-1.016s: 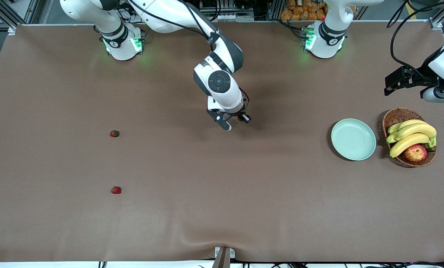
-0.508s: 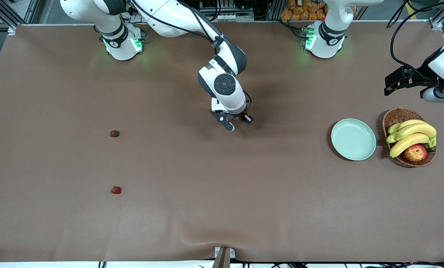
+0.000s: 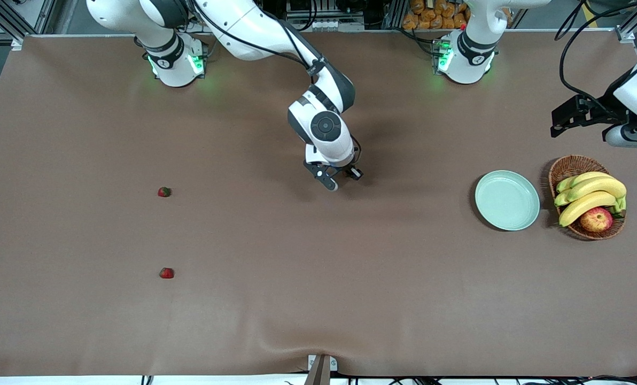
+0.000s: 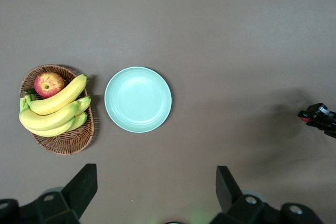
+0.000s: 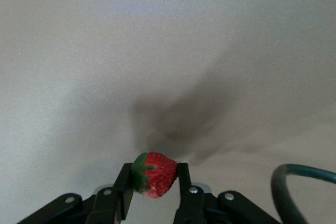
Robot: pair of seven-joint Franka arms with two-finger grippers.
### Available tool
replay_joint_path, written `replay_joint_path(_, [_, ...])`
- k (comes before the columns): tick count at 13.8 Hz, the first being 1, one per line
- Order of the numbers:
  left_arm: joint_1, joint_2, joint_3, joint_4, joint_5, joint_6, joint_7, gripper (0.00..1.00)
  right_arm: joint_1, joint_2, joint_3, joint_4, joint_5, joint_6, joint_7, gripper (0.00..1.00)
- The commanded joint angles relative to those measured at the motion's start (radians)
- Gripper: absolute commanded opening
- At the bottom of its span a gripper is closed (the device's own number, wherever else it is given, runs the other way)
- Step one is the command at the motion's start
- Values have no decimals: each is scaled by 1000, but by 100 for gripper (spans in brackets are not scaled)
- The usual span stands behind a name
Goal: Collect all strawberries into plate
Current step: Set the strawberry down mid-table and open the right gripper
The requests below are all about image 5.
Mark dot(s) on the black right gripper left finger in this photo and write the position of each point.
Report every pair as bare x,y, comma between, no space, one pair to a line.
110,203

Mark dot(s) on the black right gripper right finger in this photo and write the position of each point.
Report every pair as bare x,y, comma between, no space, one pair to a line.
191,205

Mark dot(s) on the red strawberry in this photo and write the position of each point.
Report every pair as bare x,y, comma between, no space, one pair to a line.
160,176

